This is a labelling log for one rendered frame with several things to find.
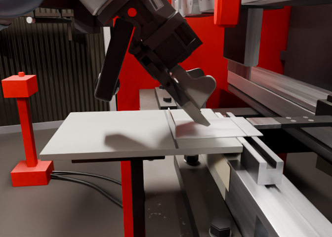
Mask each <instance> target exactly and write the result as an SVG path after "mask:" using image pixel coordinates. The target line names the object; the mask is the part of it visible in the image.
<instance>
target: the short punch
mask: <svg viewBox="0 0 332 237"><path fill-rule="evenodd" d="M262 16H263V8H247V9H241V15H240V22H239V24H237V25H236V26H235V28H224V45H223V57H224V58H225V59H227V60H228V65H227V70H229V71H231V72H233V73H235V74H237V75H239V76H241V77H243V78H245V79H247V80H249V81H250V77H251V67H256V66H257V65H258V59H259V48H260V38H261V27H262Z"/></svg>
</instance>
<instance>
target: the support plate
mask: <svg viewBox="0 0 332 237"><path fill-rule="evenodd" d="M170 111H171V114H172V116H173V119H190V116H189V115H188V114H187V113H186V112H185V111H184V110H183V109H181V110H170ZM201 113H202V114H203V115H204V117H205V118H217V116H216V115H215V113H214V112H213V111H212V110H211V109H201ZM176 141H177V144H178V147H179V149H176V148H175V144H174V141H173V138H172V135H171V132H170V129H169V126H168V123H167V119H166V116H165V113H164V111H163V110H146V111H111V112H77V113H70V114H69V115H68V116H67V118H66V119H65V121H64V122H63V123H62V125H61V126H60V127H59V129H58V130H57V131H56V133H55V134H54V135H53V137H52V138H51V140H50V141H49V142H48V144H47V145H46V146H45V148H44V149H43V150H42V152H41V153H40V161H53V160H76V159H98V158H131V157H154V156H177V155H199V154H222V153H242V152H243V145H242V144H241V143H240V142H239V141H238V140H237V139H236V137H225V138H200V139H176Z"/></svg>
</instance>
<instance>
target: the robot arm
mask: <svg viewBox="0 0 332 237"><path fill-rule="evenodd" d="M43 1H44V0H0V31H1V30H2V29H3V28H7V27H9V26H10V25H11V23H12V21H14V20H15V19H16V18H17V17H19V16H22V15H25V14H28V13H30V12H32V11H33V10H35V9H36V8H37V7H39V6H40V5H41V3H42V2H43ZM80 1H81V3H82V4H83V5H84V6H85V7H86V8H87V9H88V10H89V12H90V13H91V14H92V15H98V17H97V18H98V20H99V21H100V22H101V23H102V24H103V25H106V24H108V23H109V22H110V21H111V20H113V19H114V18H115V17H116V16H119V18H117V19H116V21H115V24H114V28H113V31H112V35H111V38H110V42H109V45H108V49H107V52H106V56H105V59H104V63H103V66H102V70H101V73H100V74H99V75H98V76H97V77H96V79H95V82H94V87H95V90H96V91H95V94H94V96H95V98H96V99H99V100H102V101H106V102H110V101H111V100H112V98H113V95H115V94H117V92H118V91H119V89H120V80H119V79H118V78H119V75H120V71H121V68H122V65H123V61H124V58H125V54H126V51H127V47H128V44H129V41H130V37H131V34H132V31H133V27H135V30H134V33H133V36H132V39H131V42H130V45H129V48H128V52H129V53H130V54H132V55H134V57H135V58H136V59H137V61H138V62H139V63H140V64H141V65H142V67H143V68H144V69H145V70H146V71H147V72H148V74H149V75H150V76H151V77H152V78H153V79H154V80H158V82H159V83H160V84H161V85H162V86H163V88H164V89H165V90H166V91H167V92H168V93H169V94H170V96H171V97H172V98H173V99H174V100H175V101H176V102H177V103H178V105H179V106H180V107H181V108H182V109H183V110H184V111H185V112H186V113H187V114H188V115H189V116H190V118H191V119H192V120H193V121H194V122H196V123H199V124H201V125H204V126H206V127H208V126H210V125H211V124H210V123H209V121H208V120H207V119H206V118H205V117H204V115H203V114H202V113H201V108H202V107H203V105H204V104H205V102H206V101H207V100H208V98H209V97H210V96H211V94H212V93H213V92H214V90H215V89H216V81H215V79H214V78H213V77H212V76H209V75H207V76H205V74H204V72H203V70H202V69H200V68H196V69H193V70H189V71H186V70H184V69H183V68H182V67H181V66H180V65H179V64H178V63H179V62H180V63H182V62H183V61H184V60H186V59H187V58H188V57H189V56H190V55H191V54H192V52H193V51H194V50H196V49H197V48H198V47H199V46H200V45H201V44H203V43H202V41H201V40H200V39H199V37H198V36H197V35H196V33H195V32H194V31H193V30H192V28H191V27H190V26H189V24H188V23H187V20H186V19H185V18H183V17H182V15H181V14H180V13H179V11H178V12H177V11H176V10H175V9H174V8H173V7H172V5H171V4H170V3H169V1H168V0H80ZM130 8H134V9H135V10H136V12H137V13H136V15H135V16H133V17H131V16H129V15H128V10H129V9H130ZM141 39H142V40H141ZM170 72H171V73H172V74H170ZM174 78H176V80H177V81H176V80H175V79H174Z"/></svg>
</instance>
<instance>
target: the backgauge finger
mask: <svg viewBox="0 0 332 237"><path fill-rule="evenodd" d="M246 120H247V121H248V122H249V123H250V124H251V125H253V126H254V127H255V128H256V129H275V128H303V127H332V94H329V95H328V96H327V99H319V100H317V106H316V111H315V116H299V117H268V118H246Z"/></svg>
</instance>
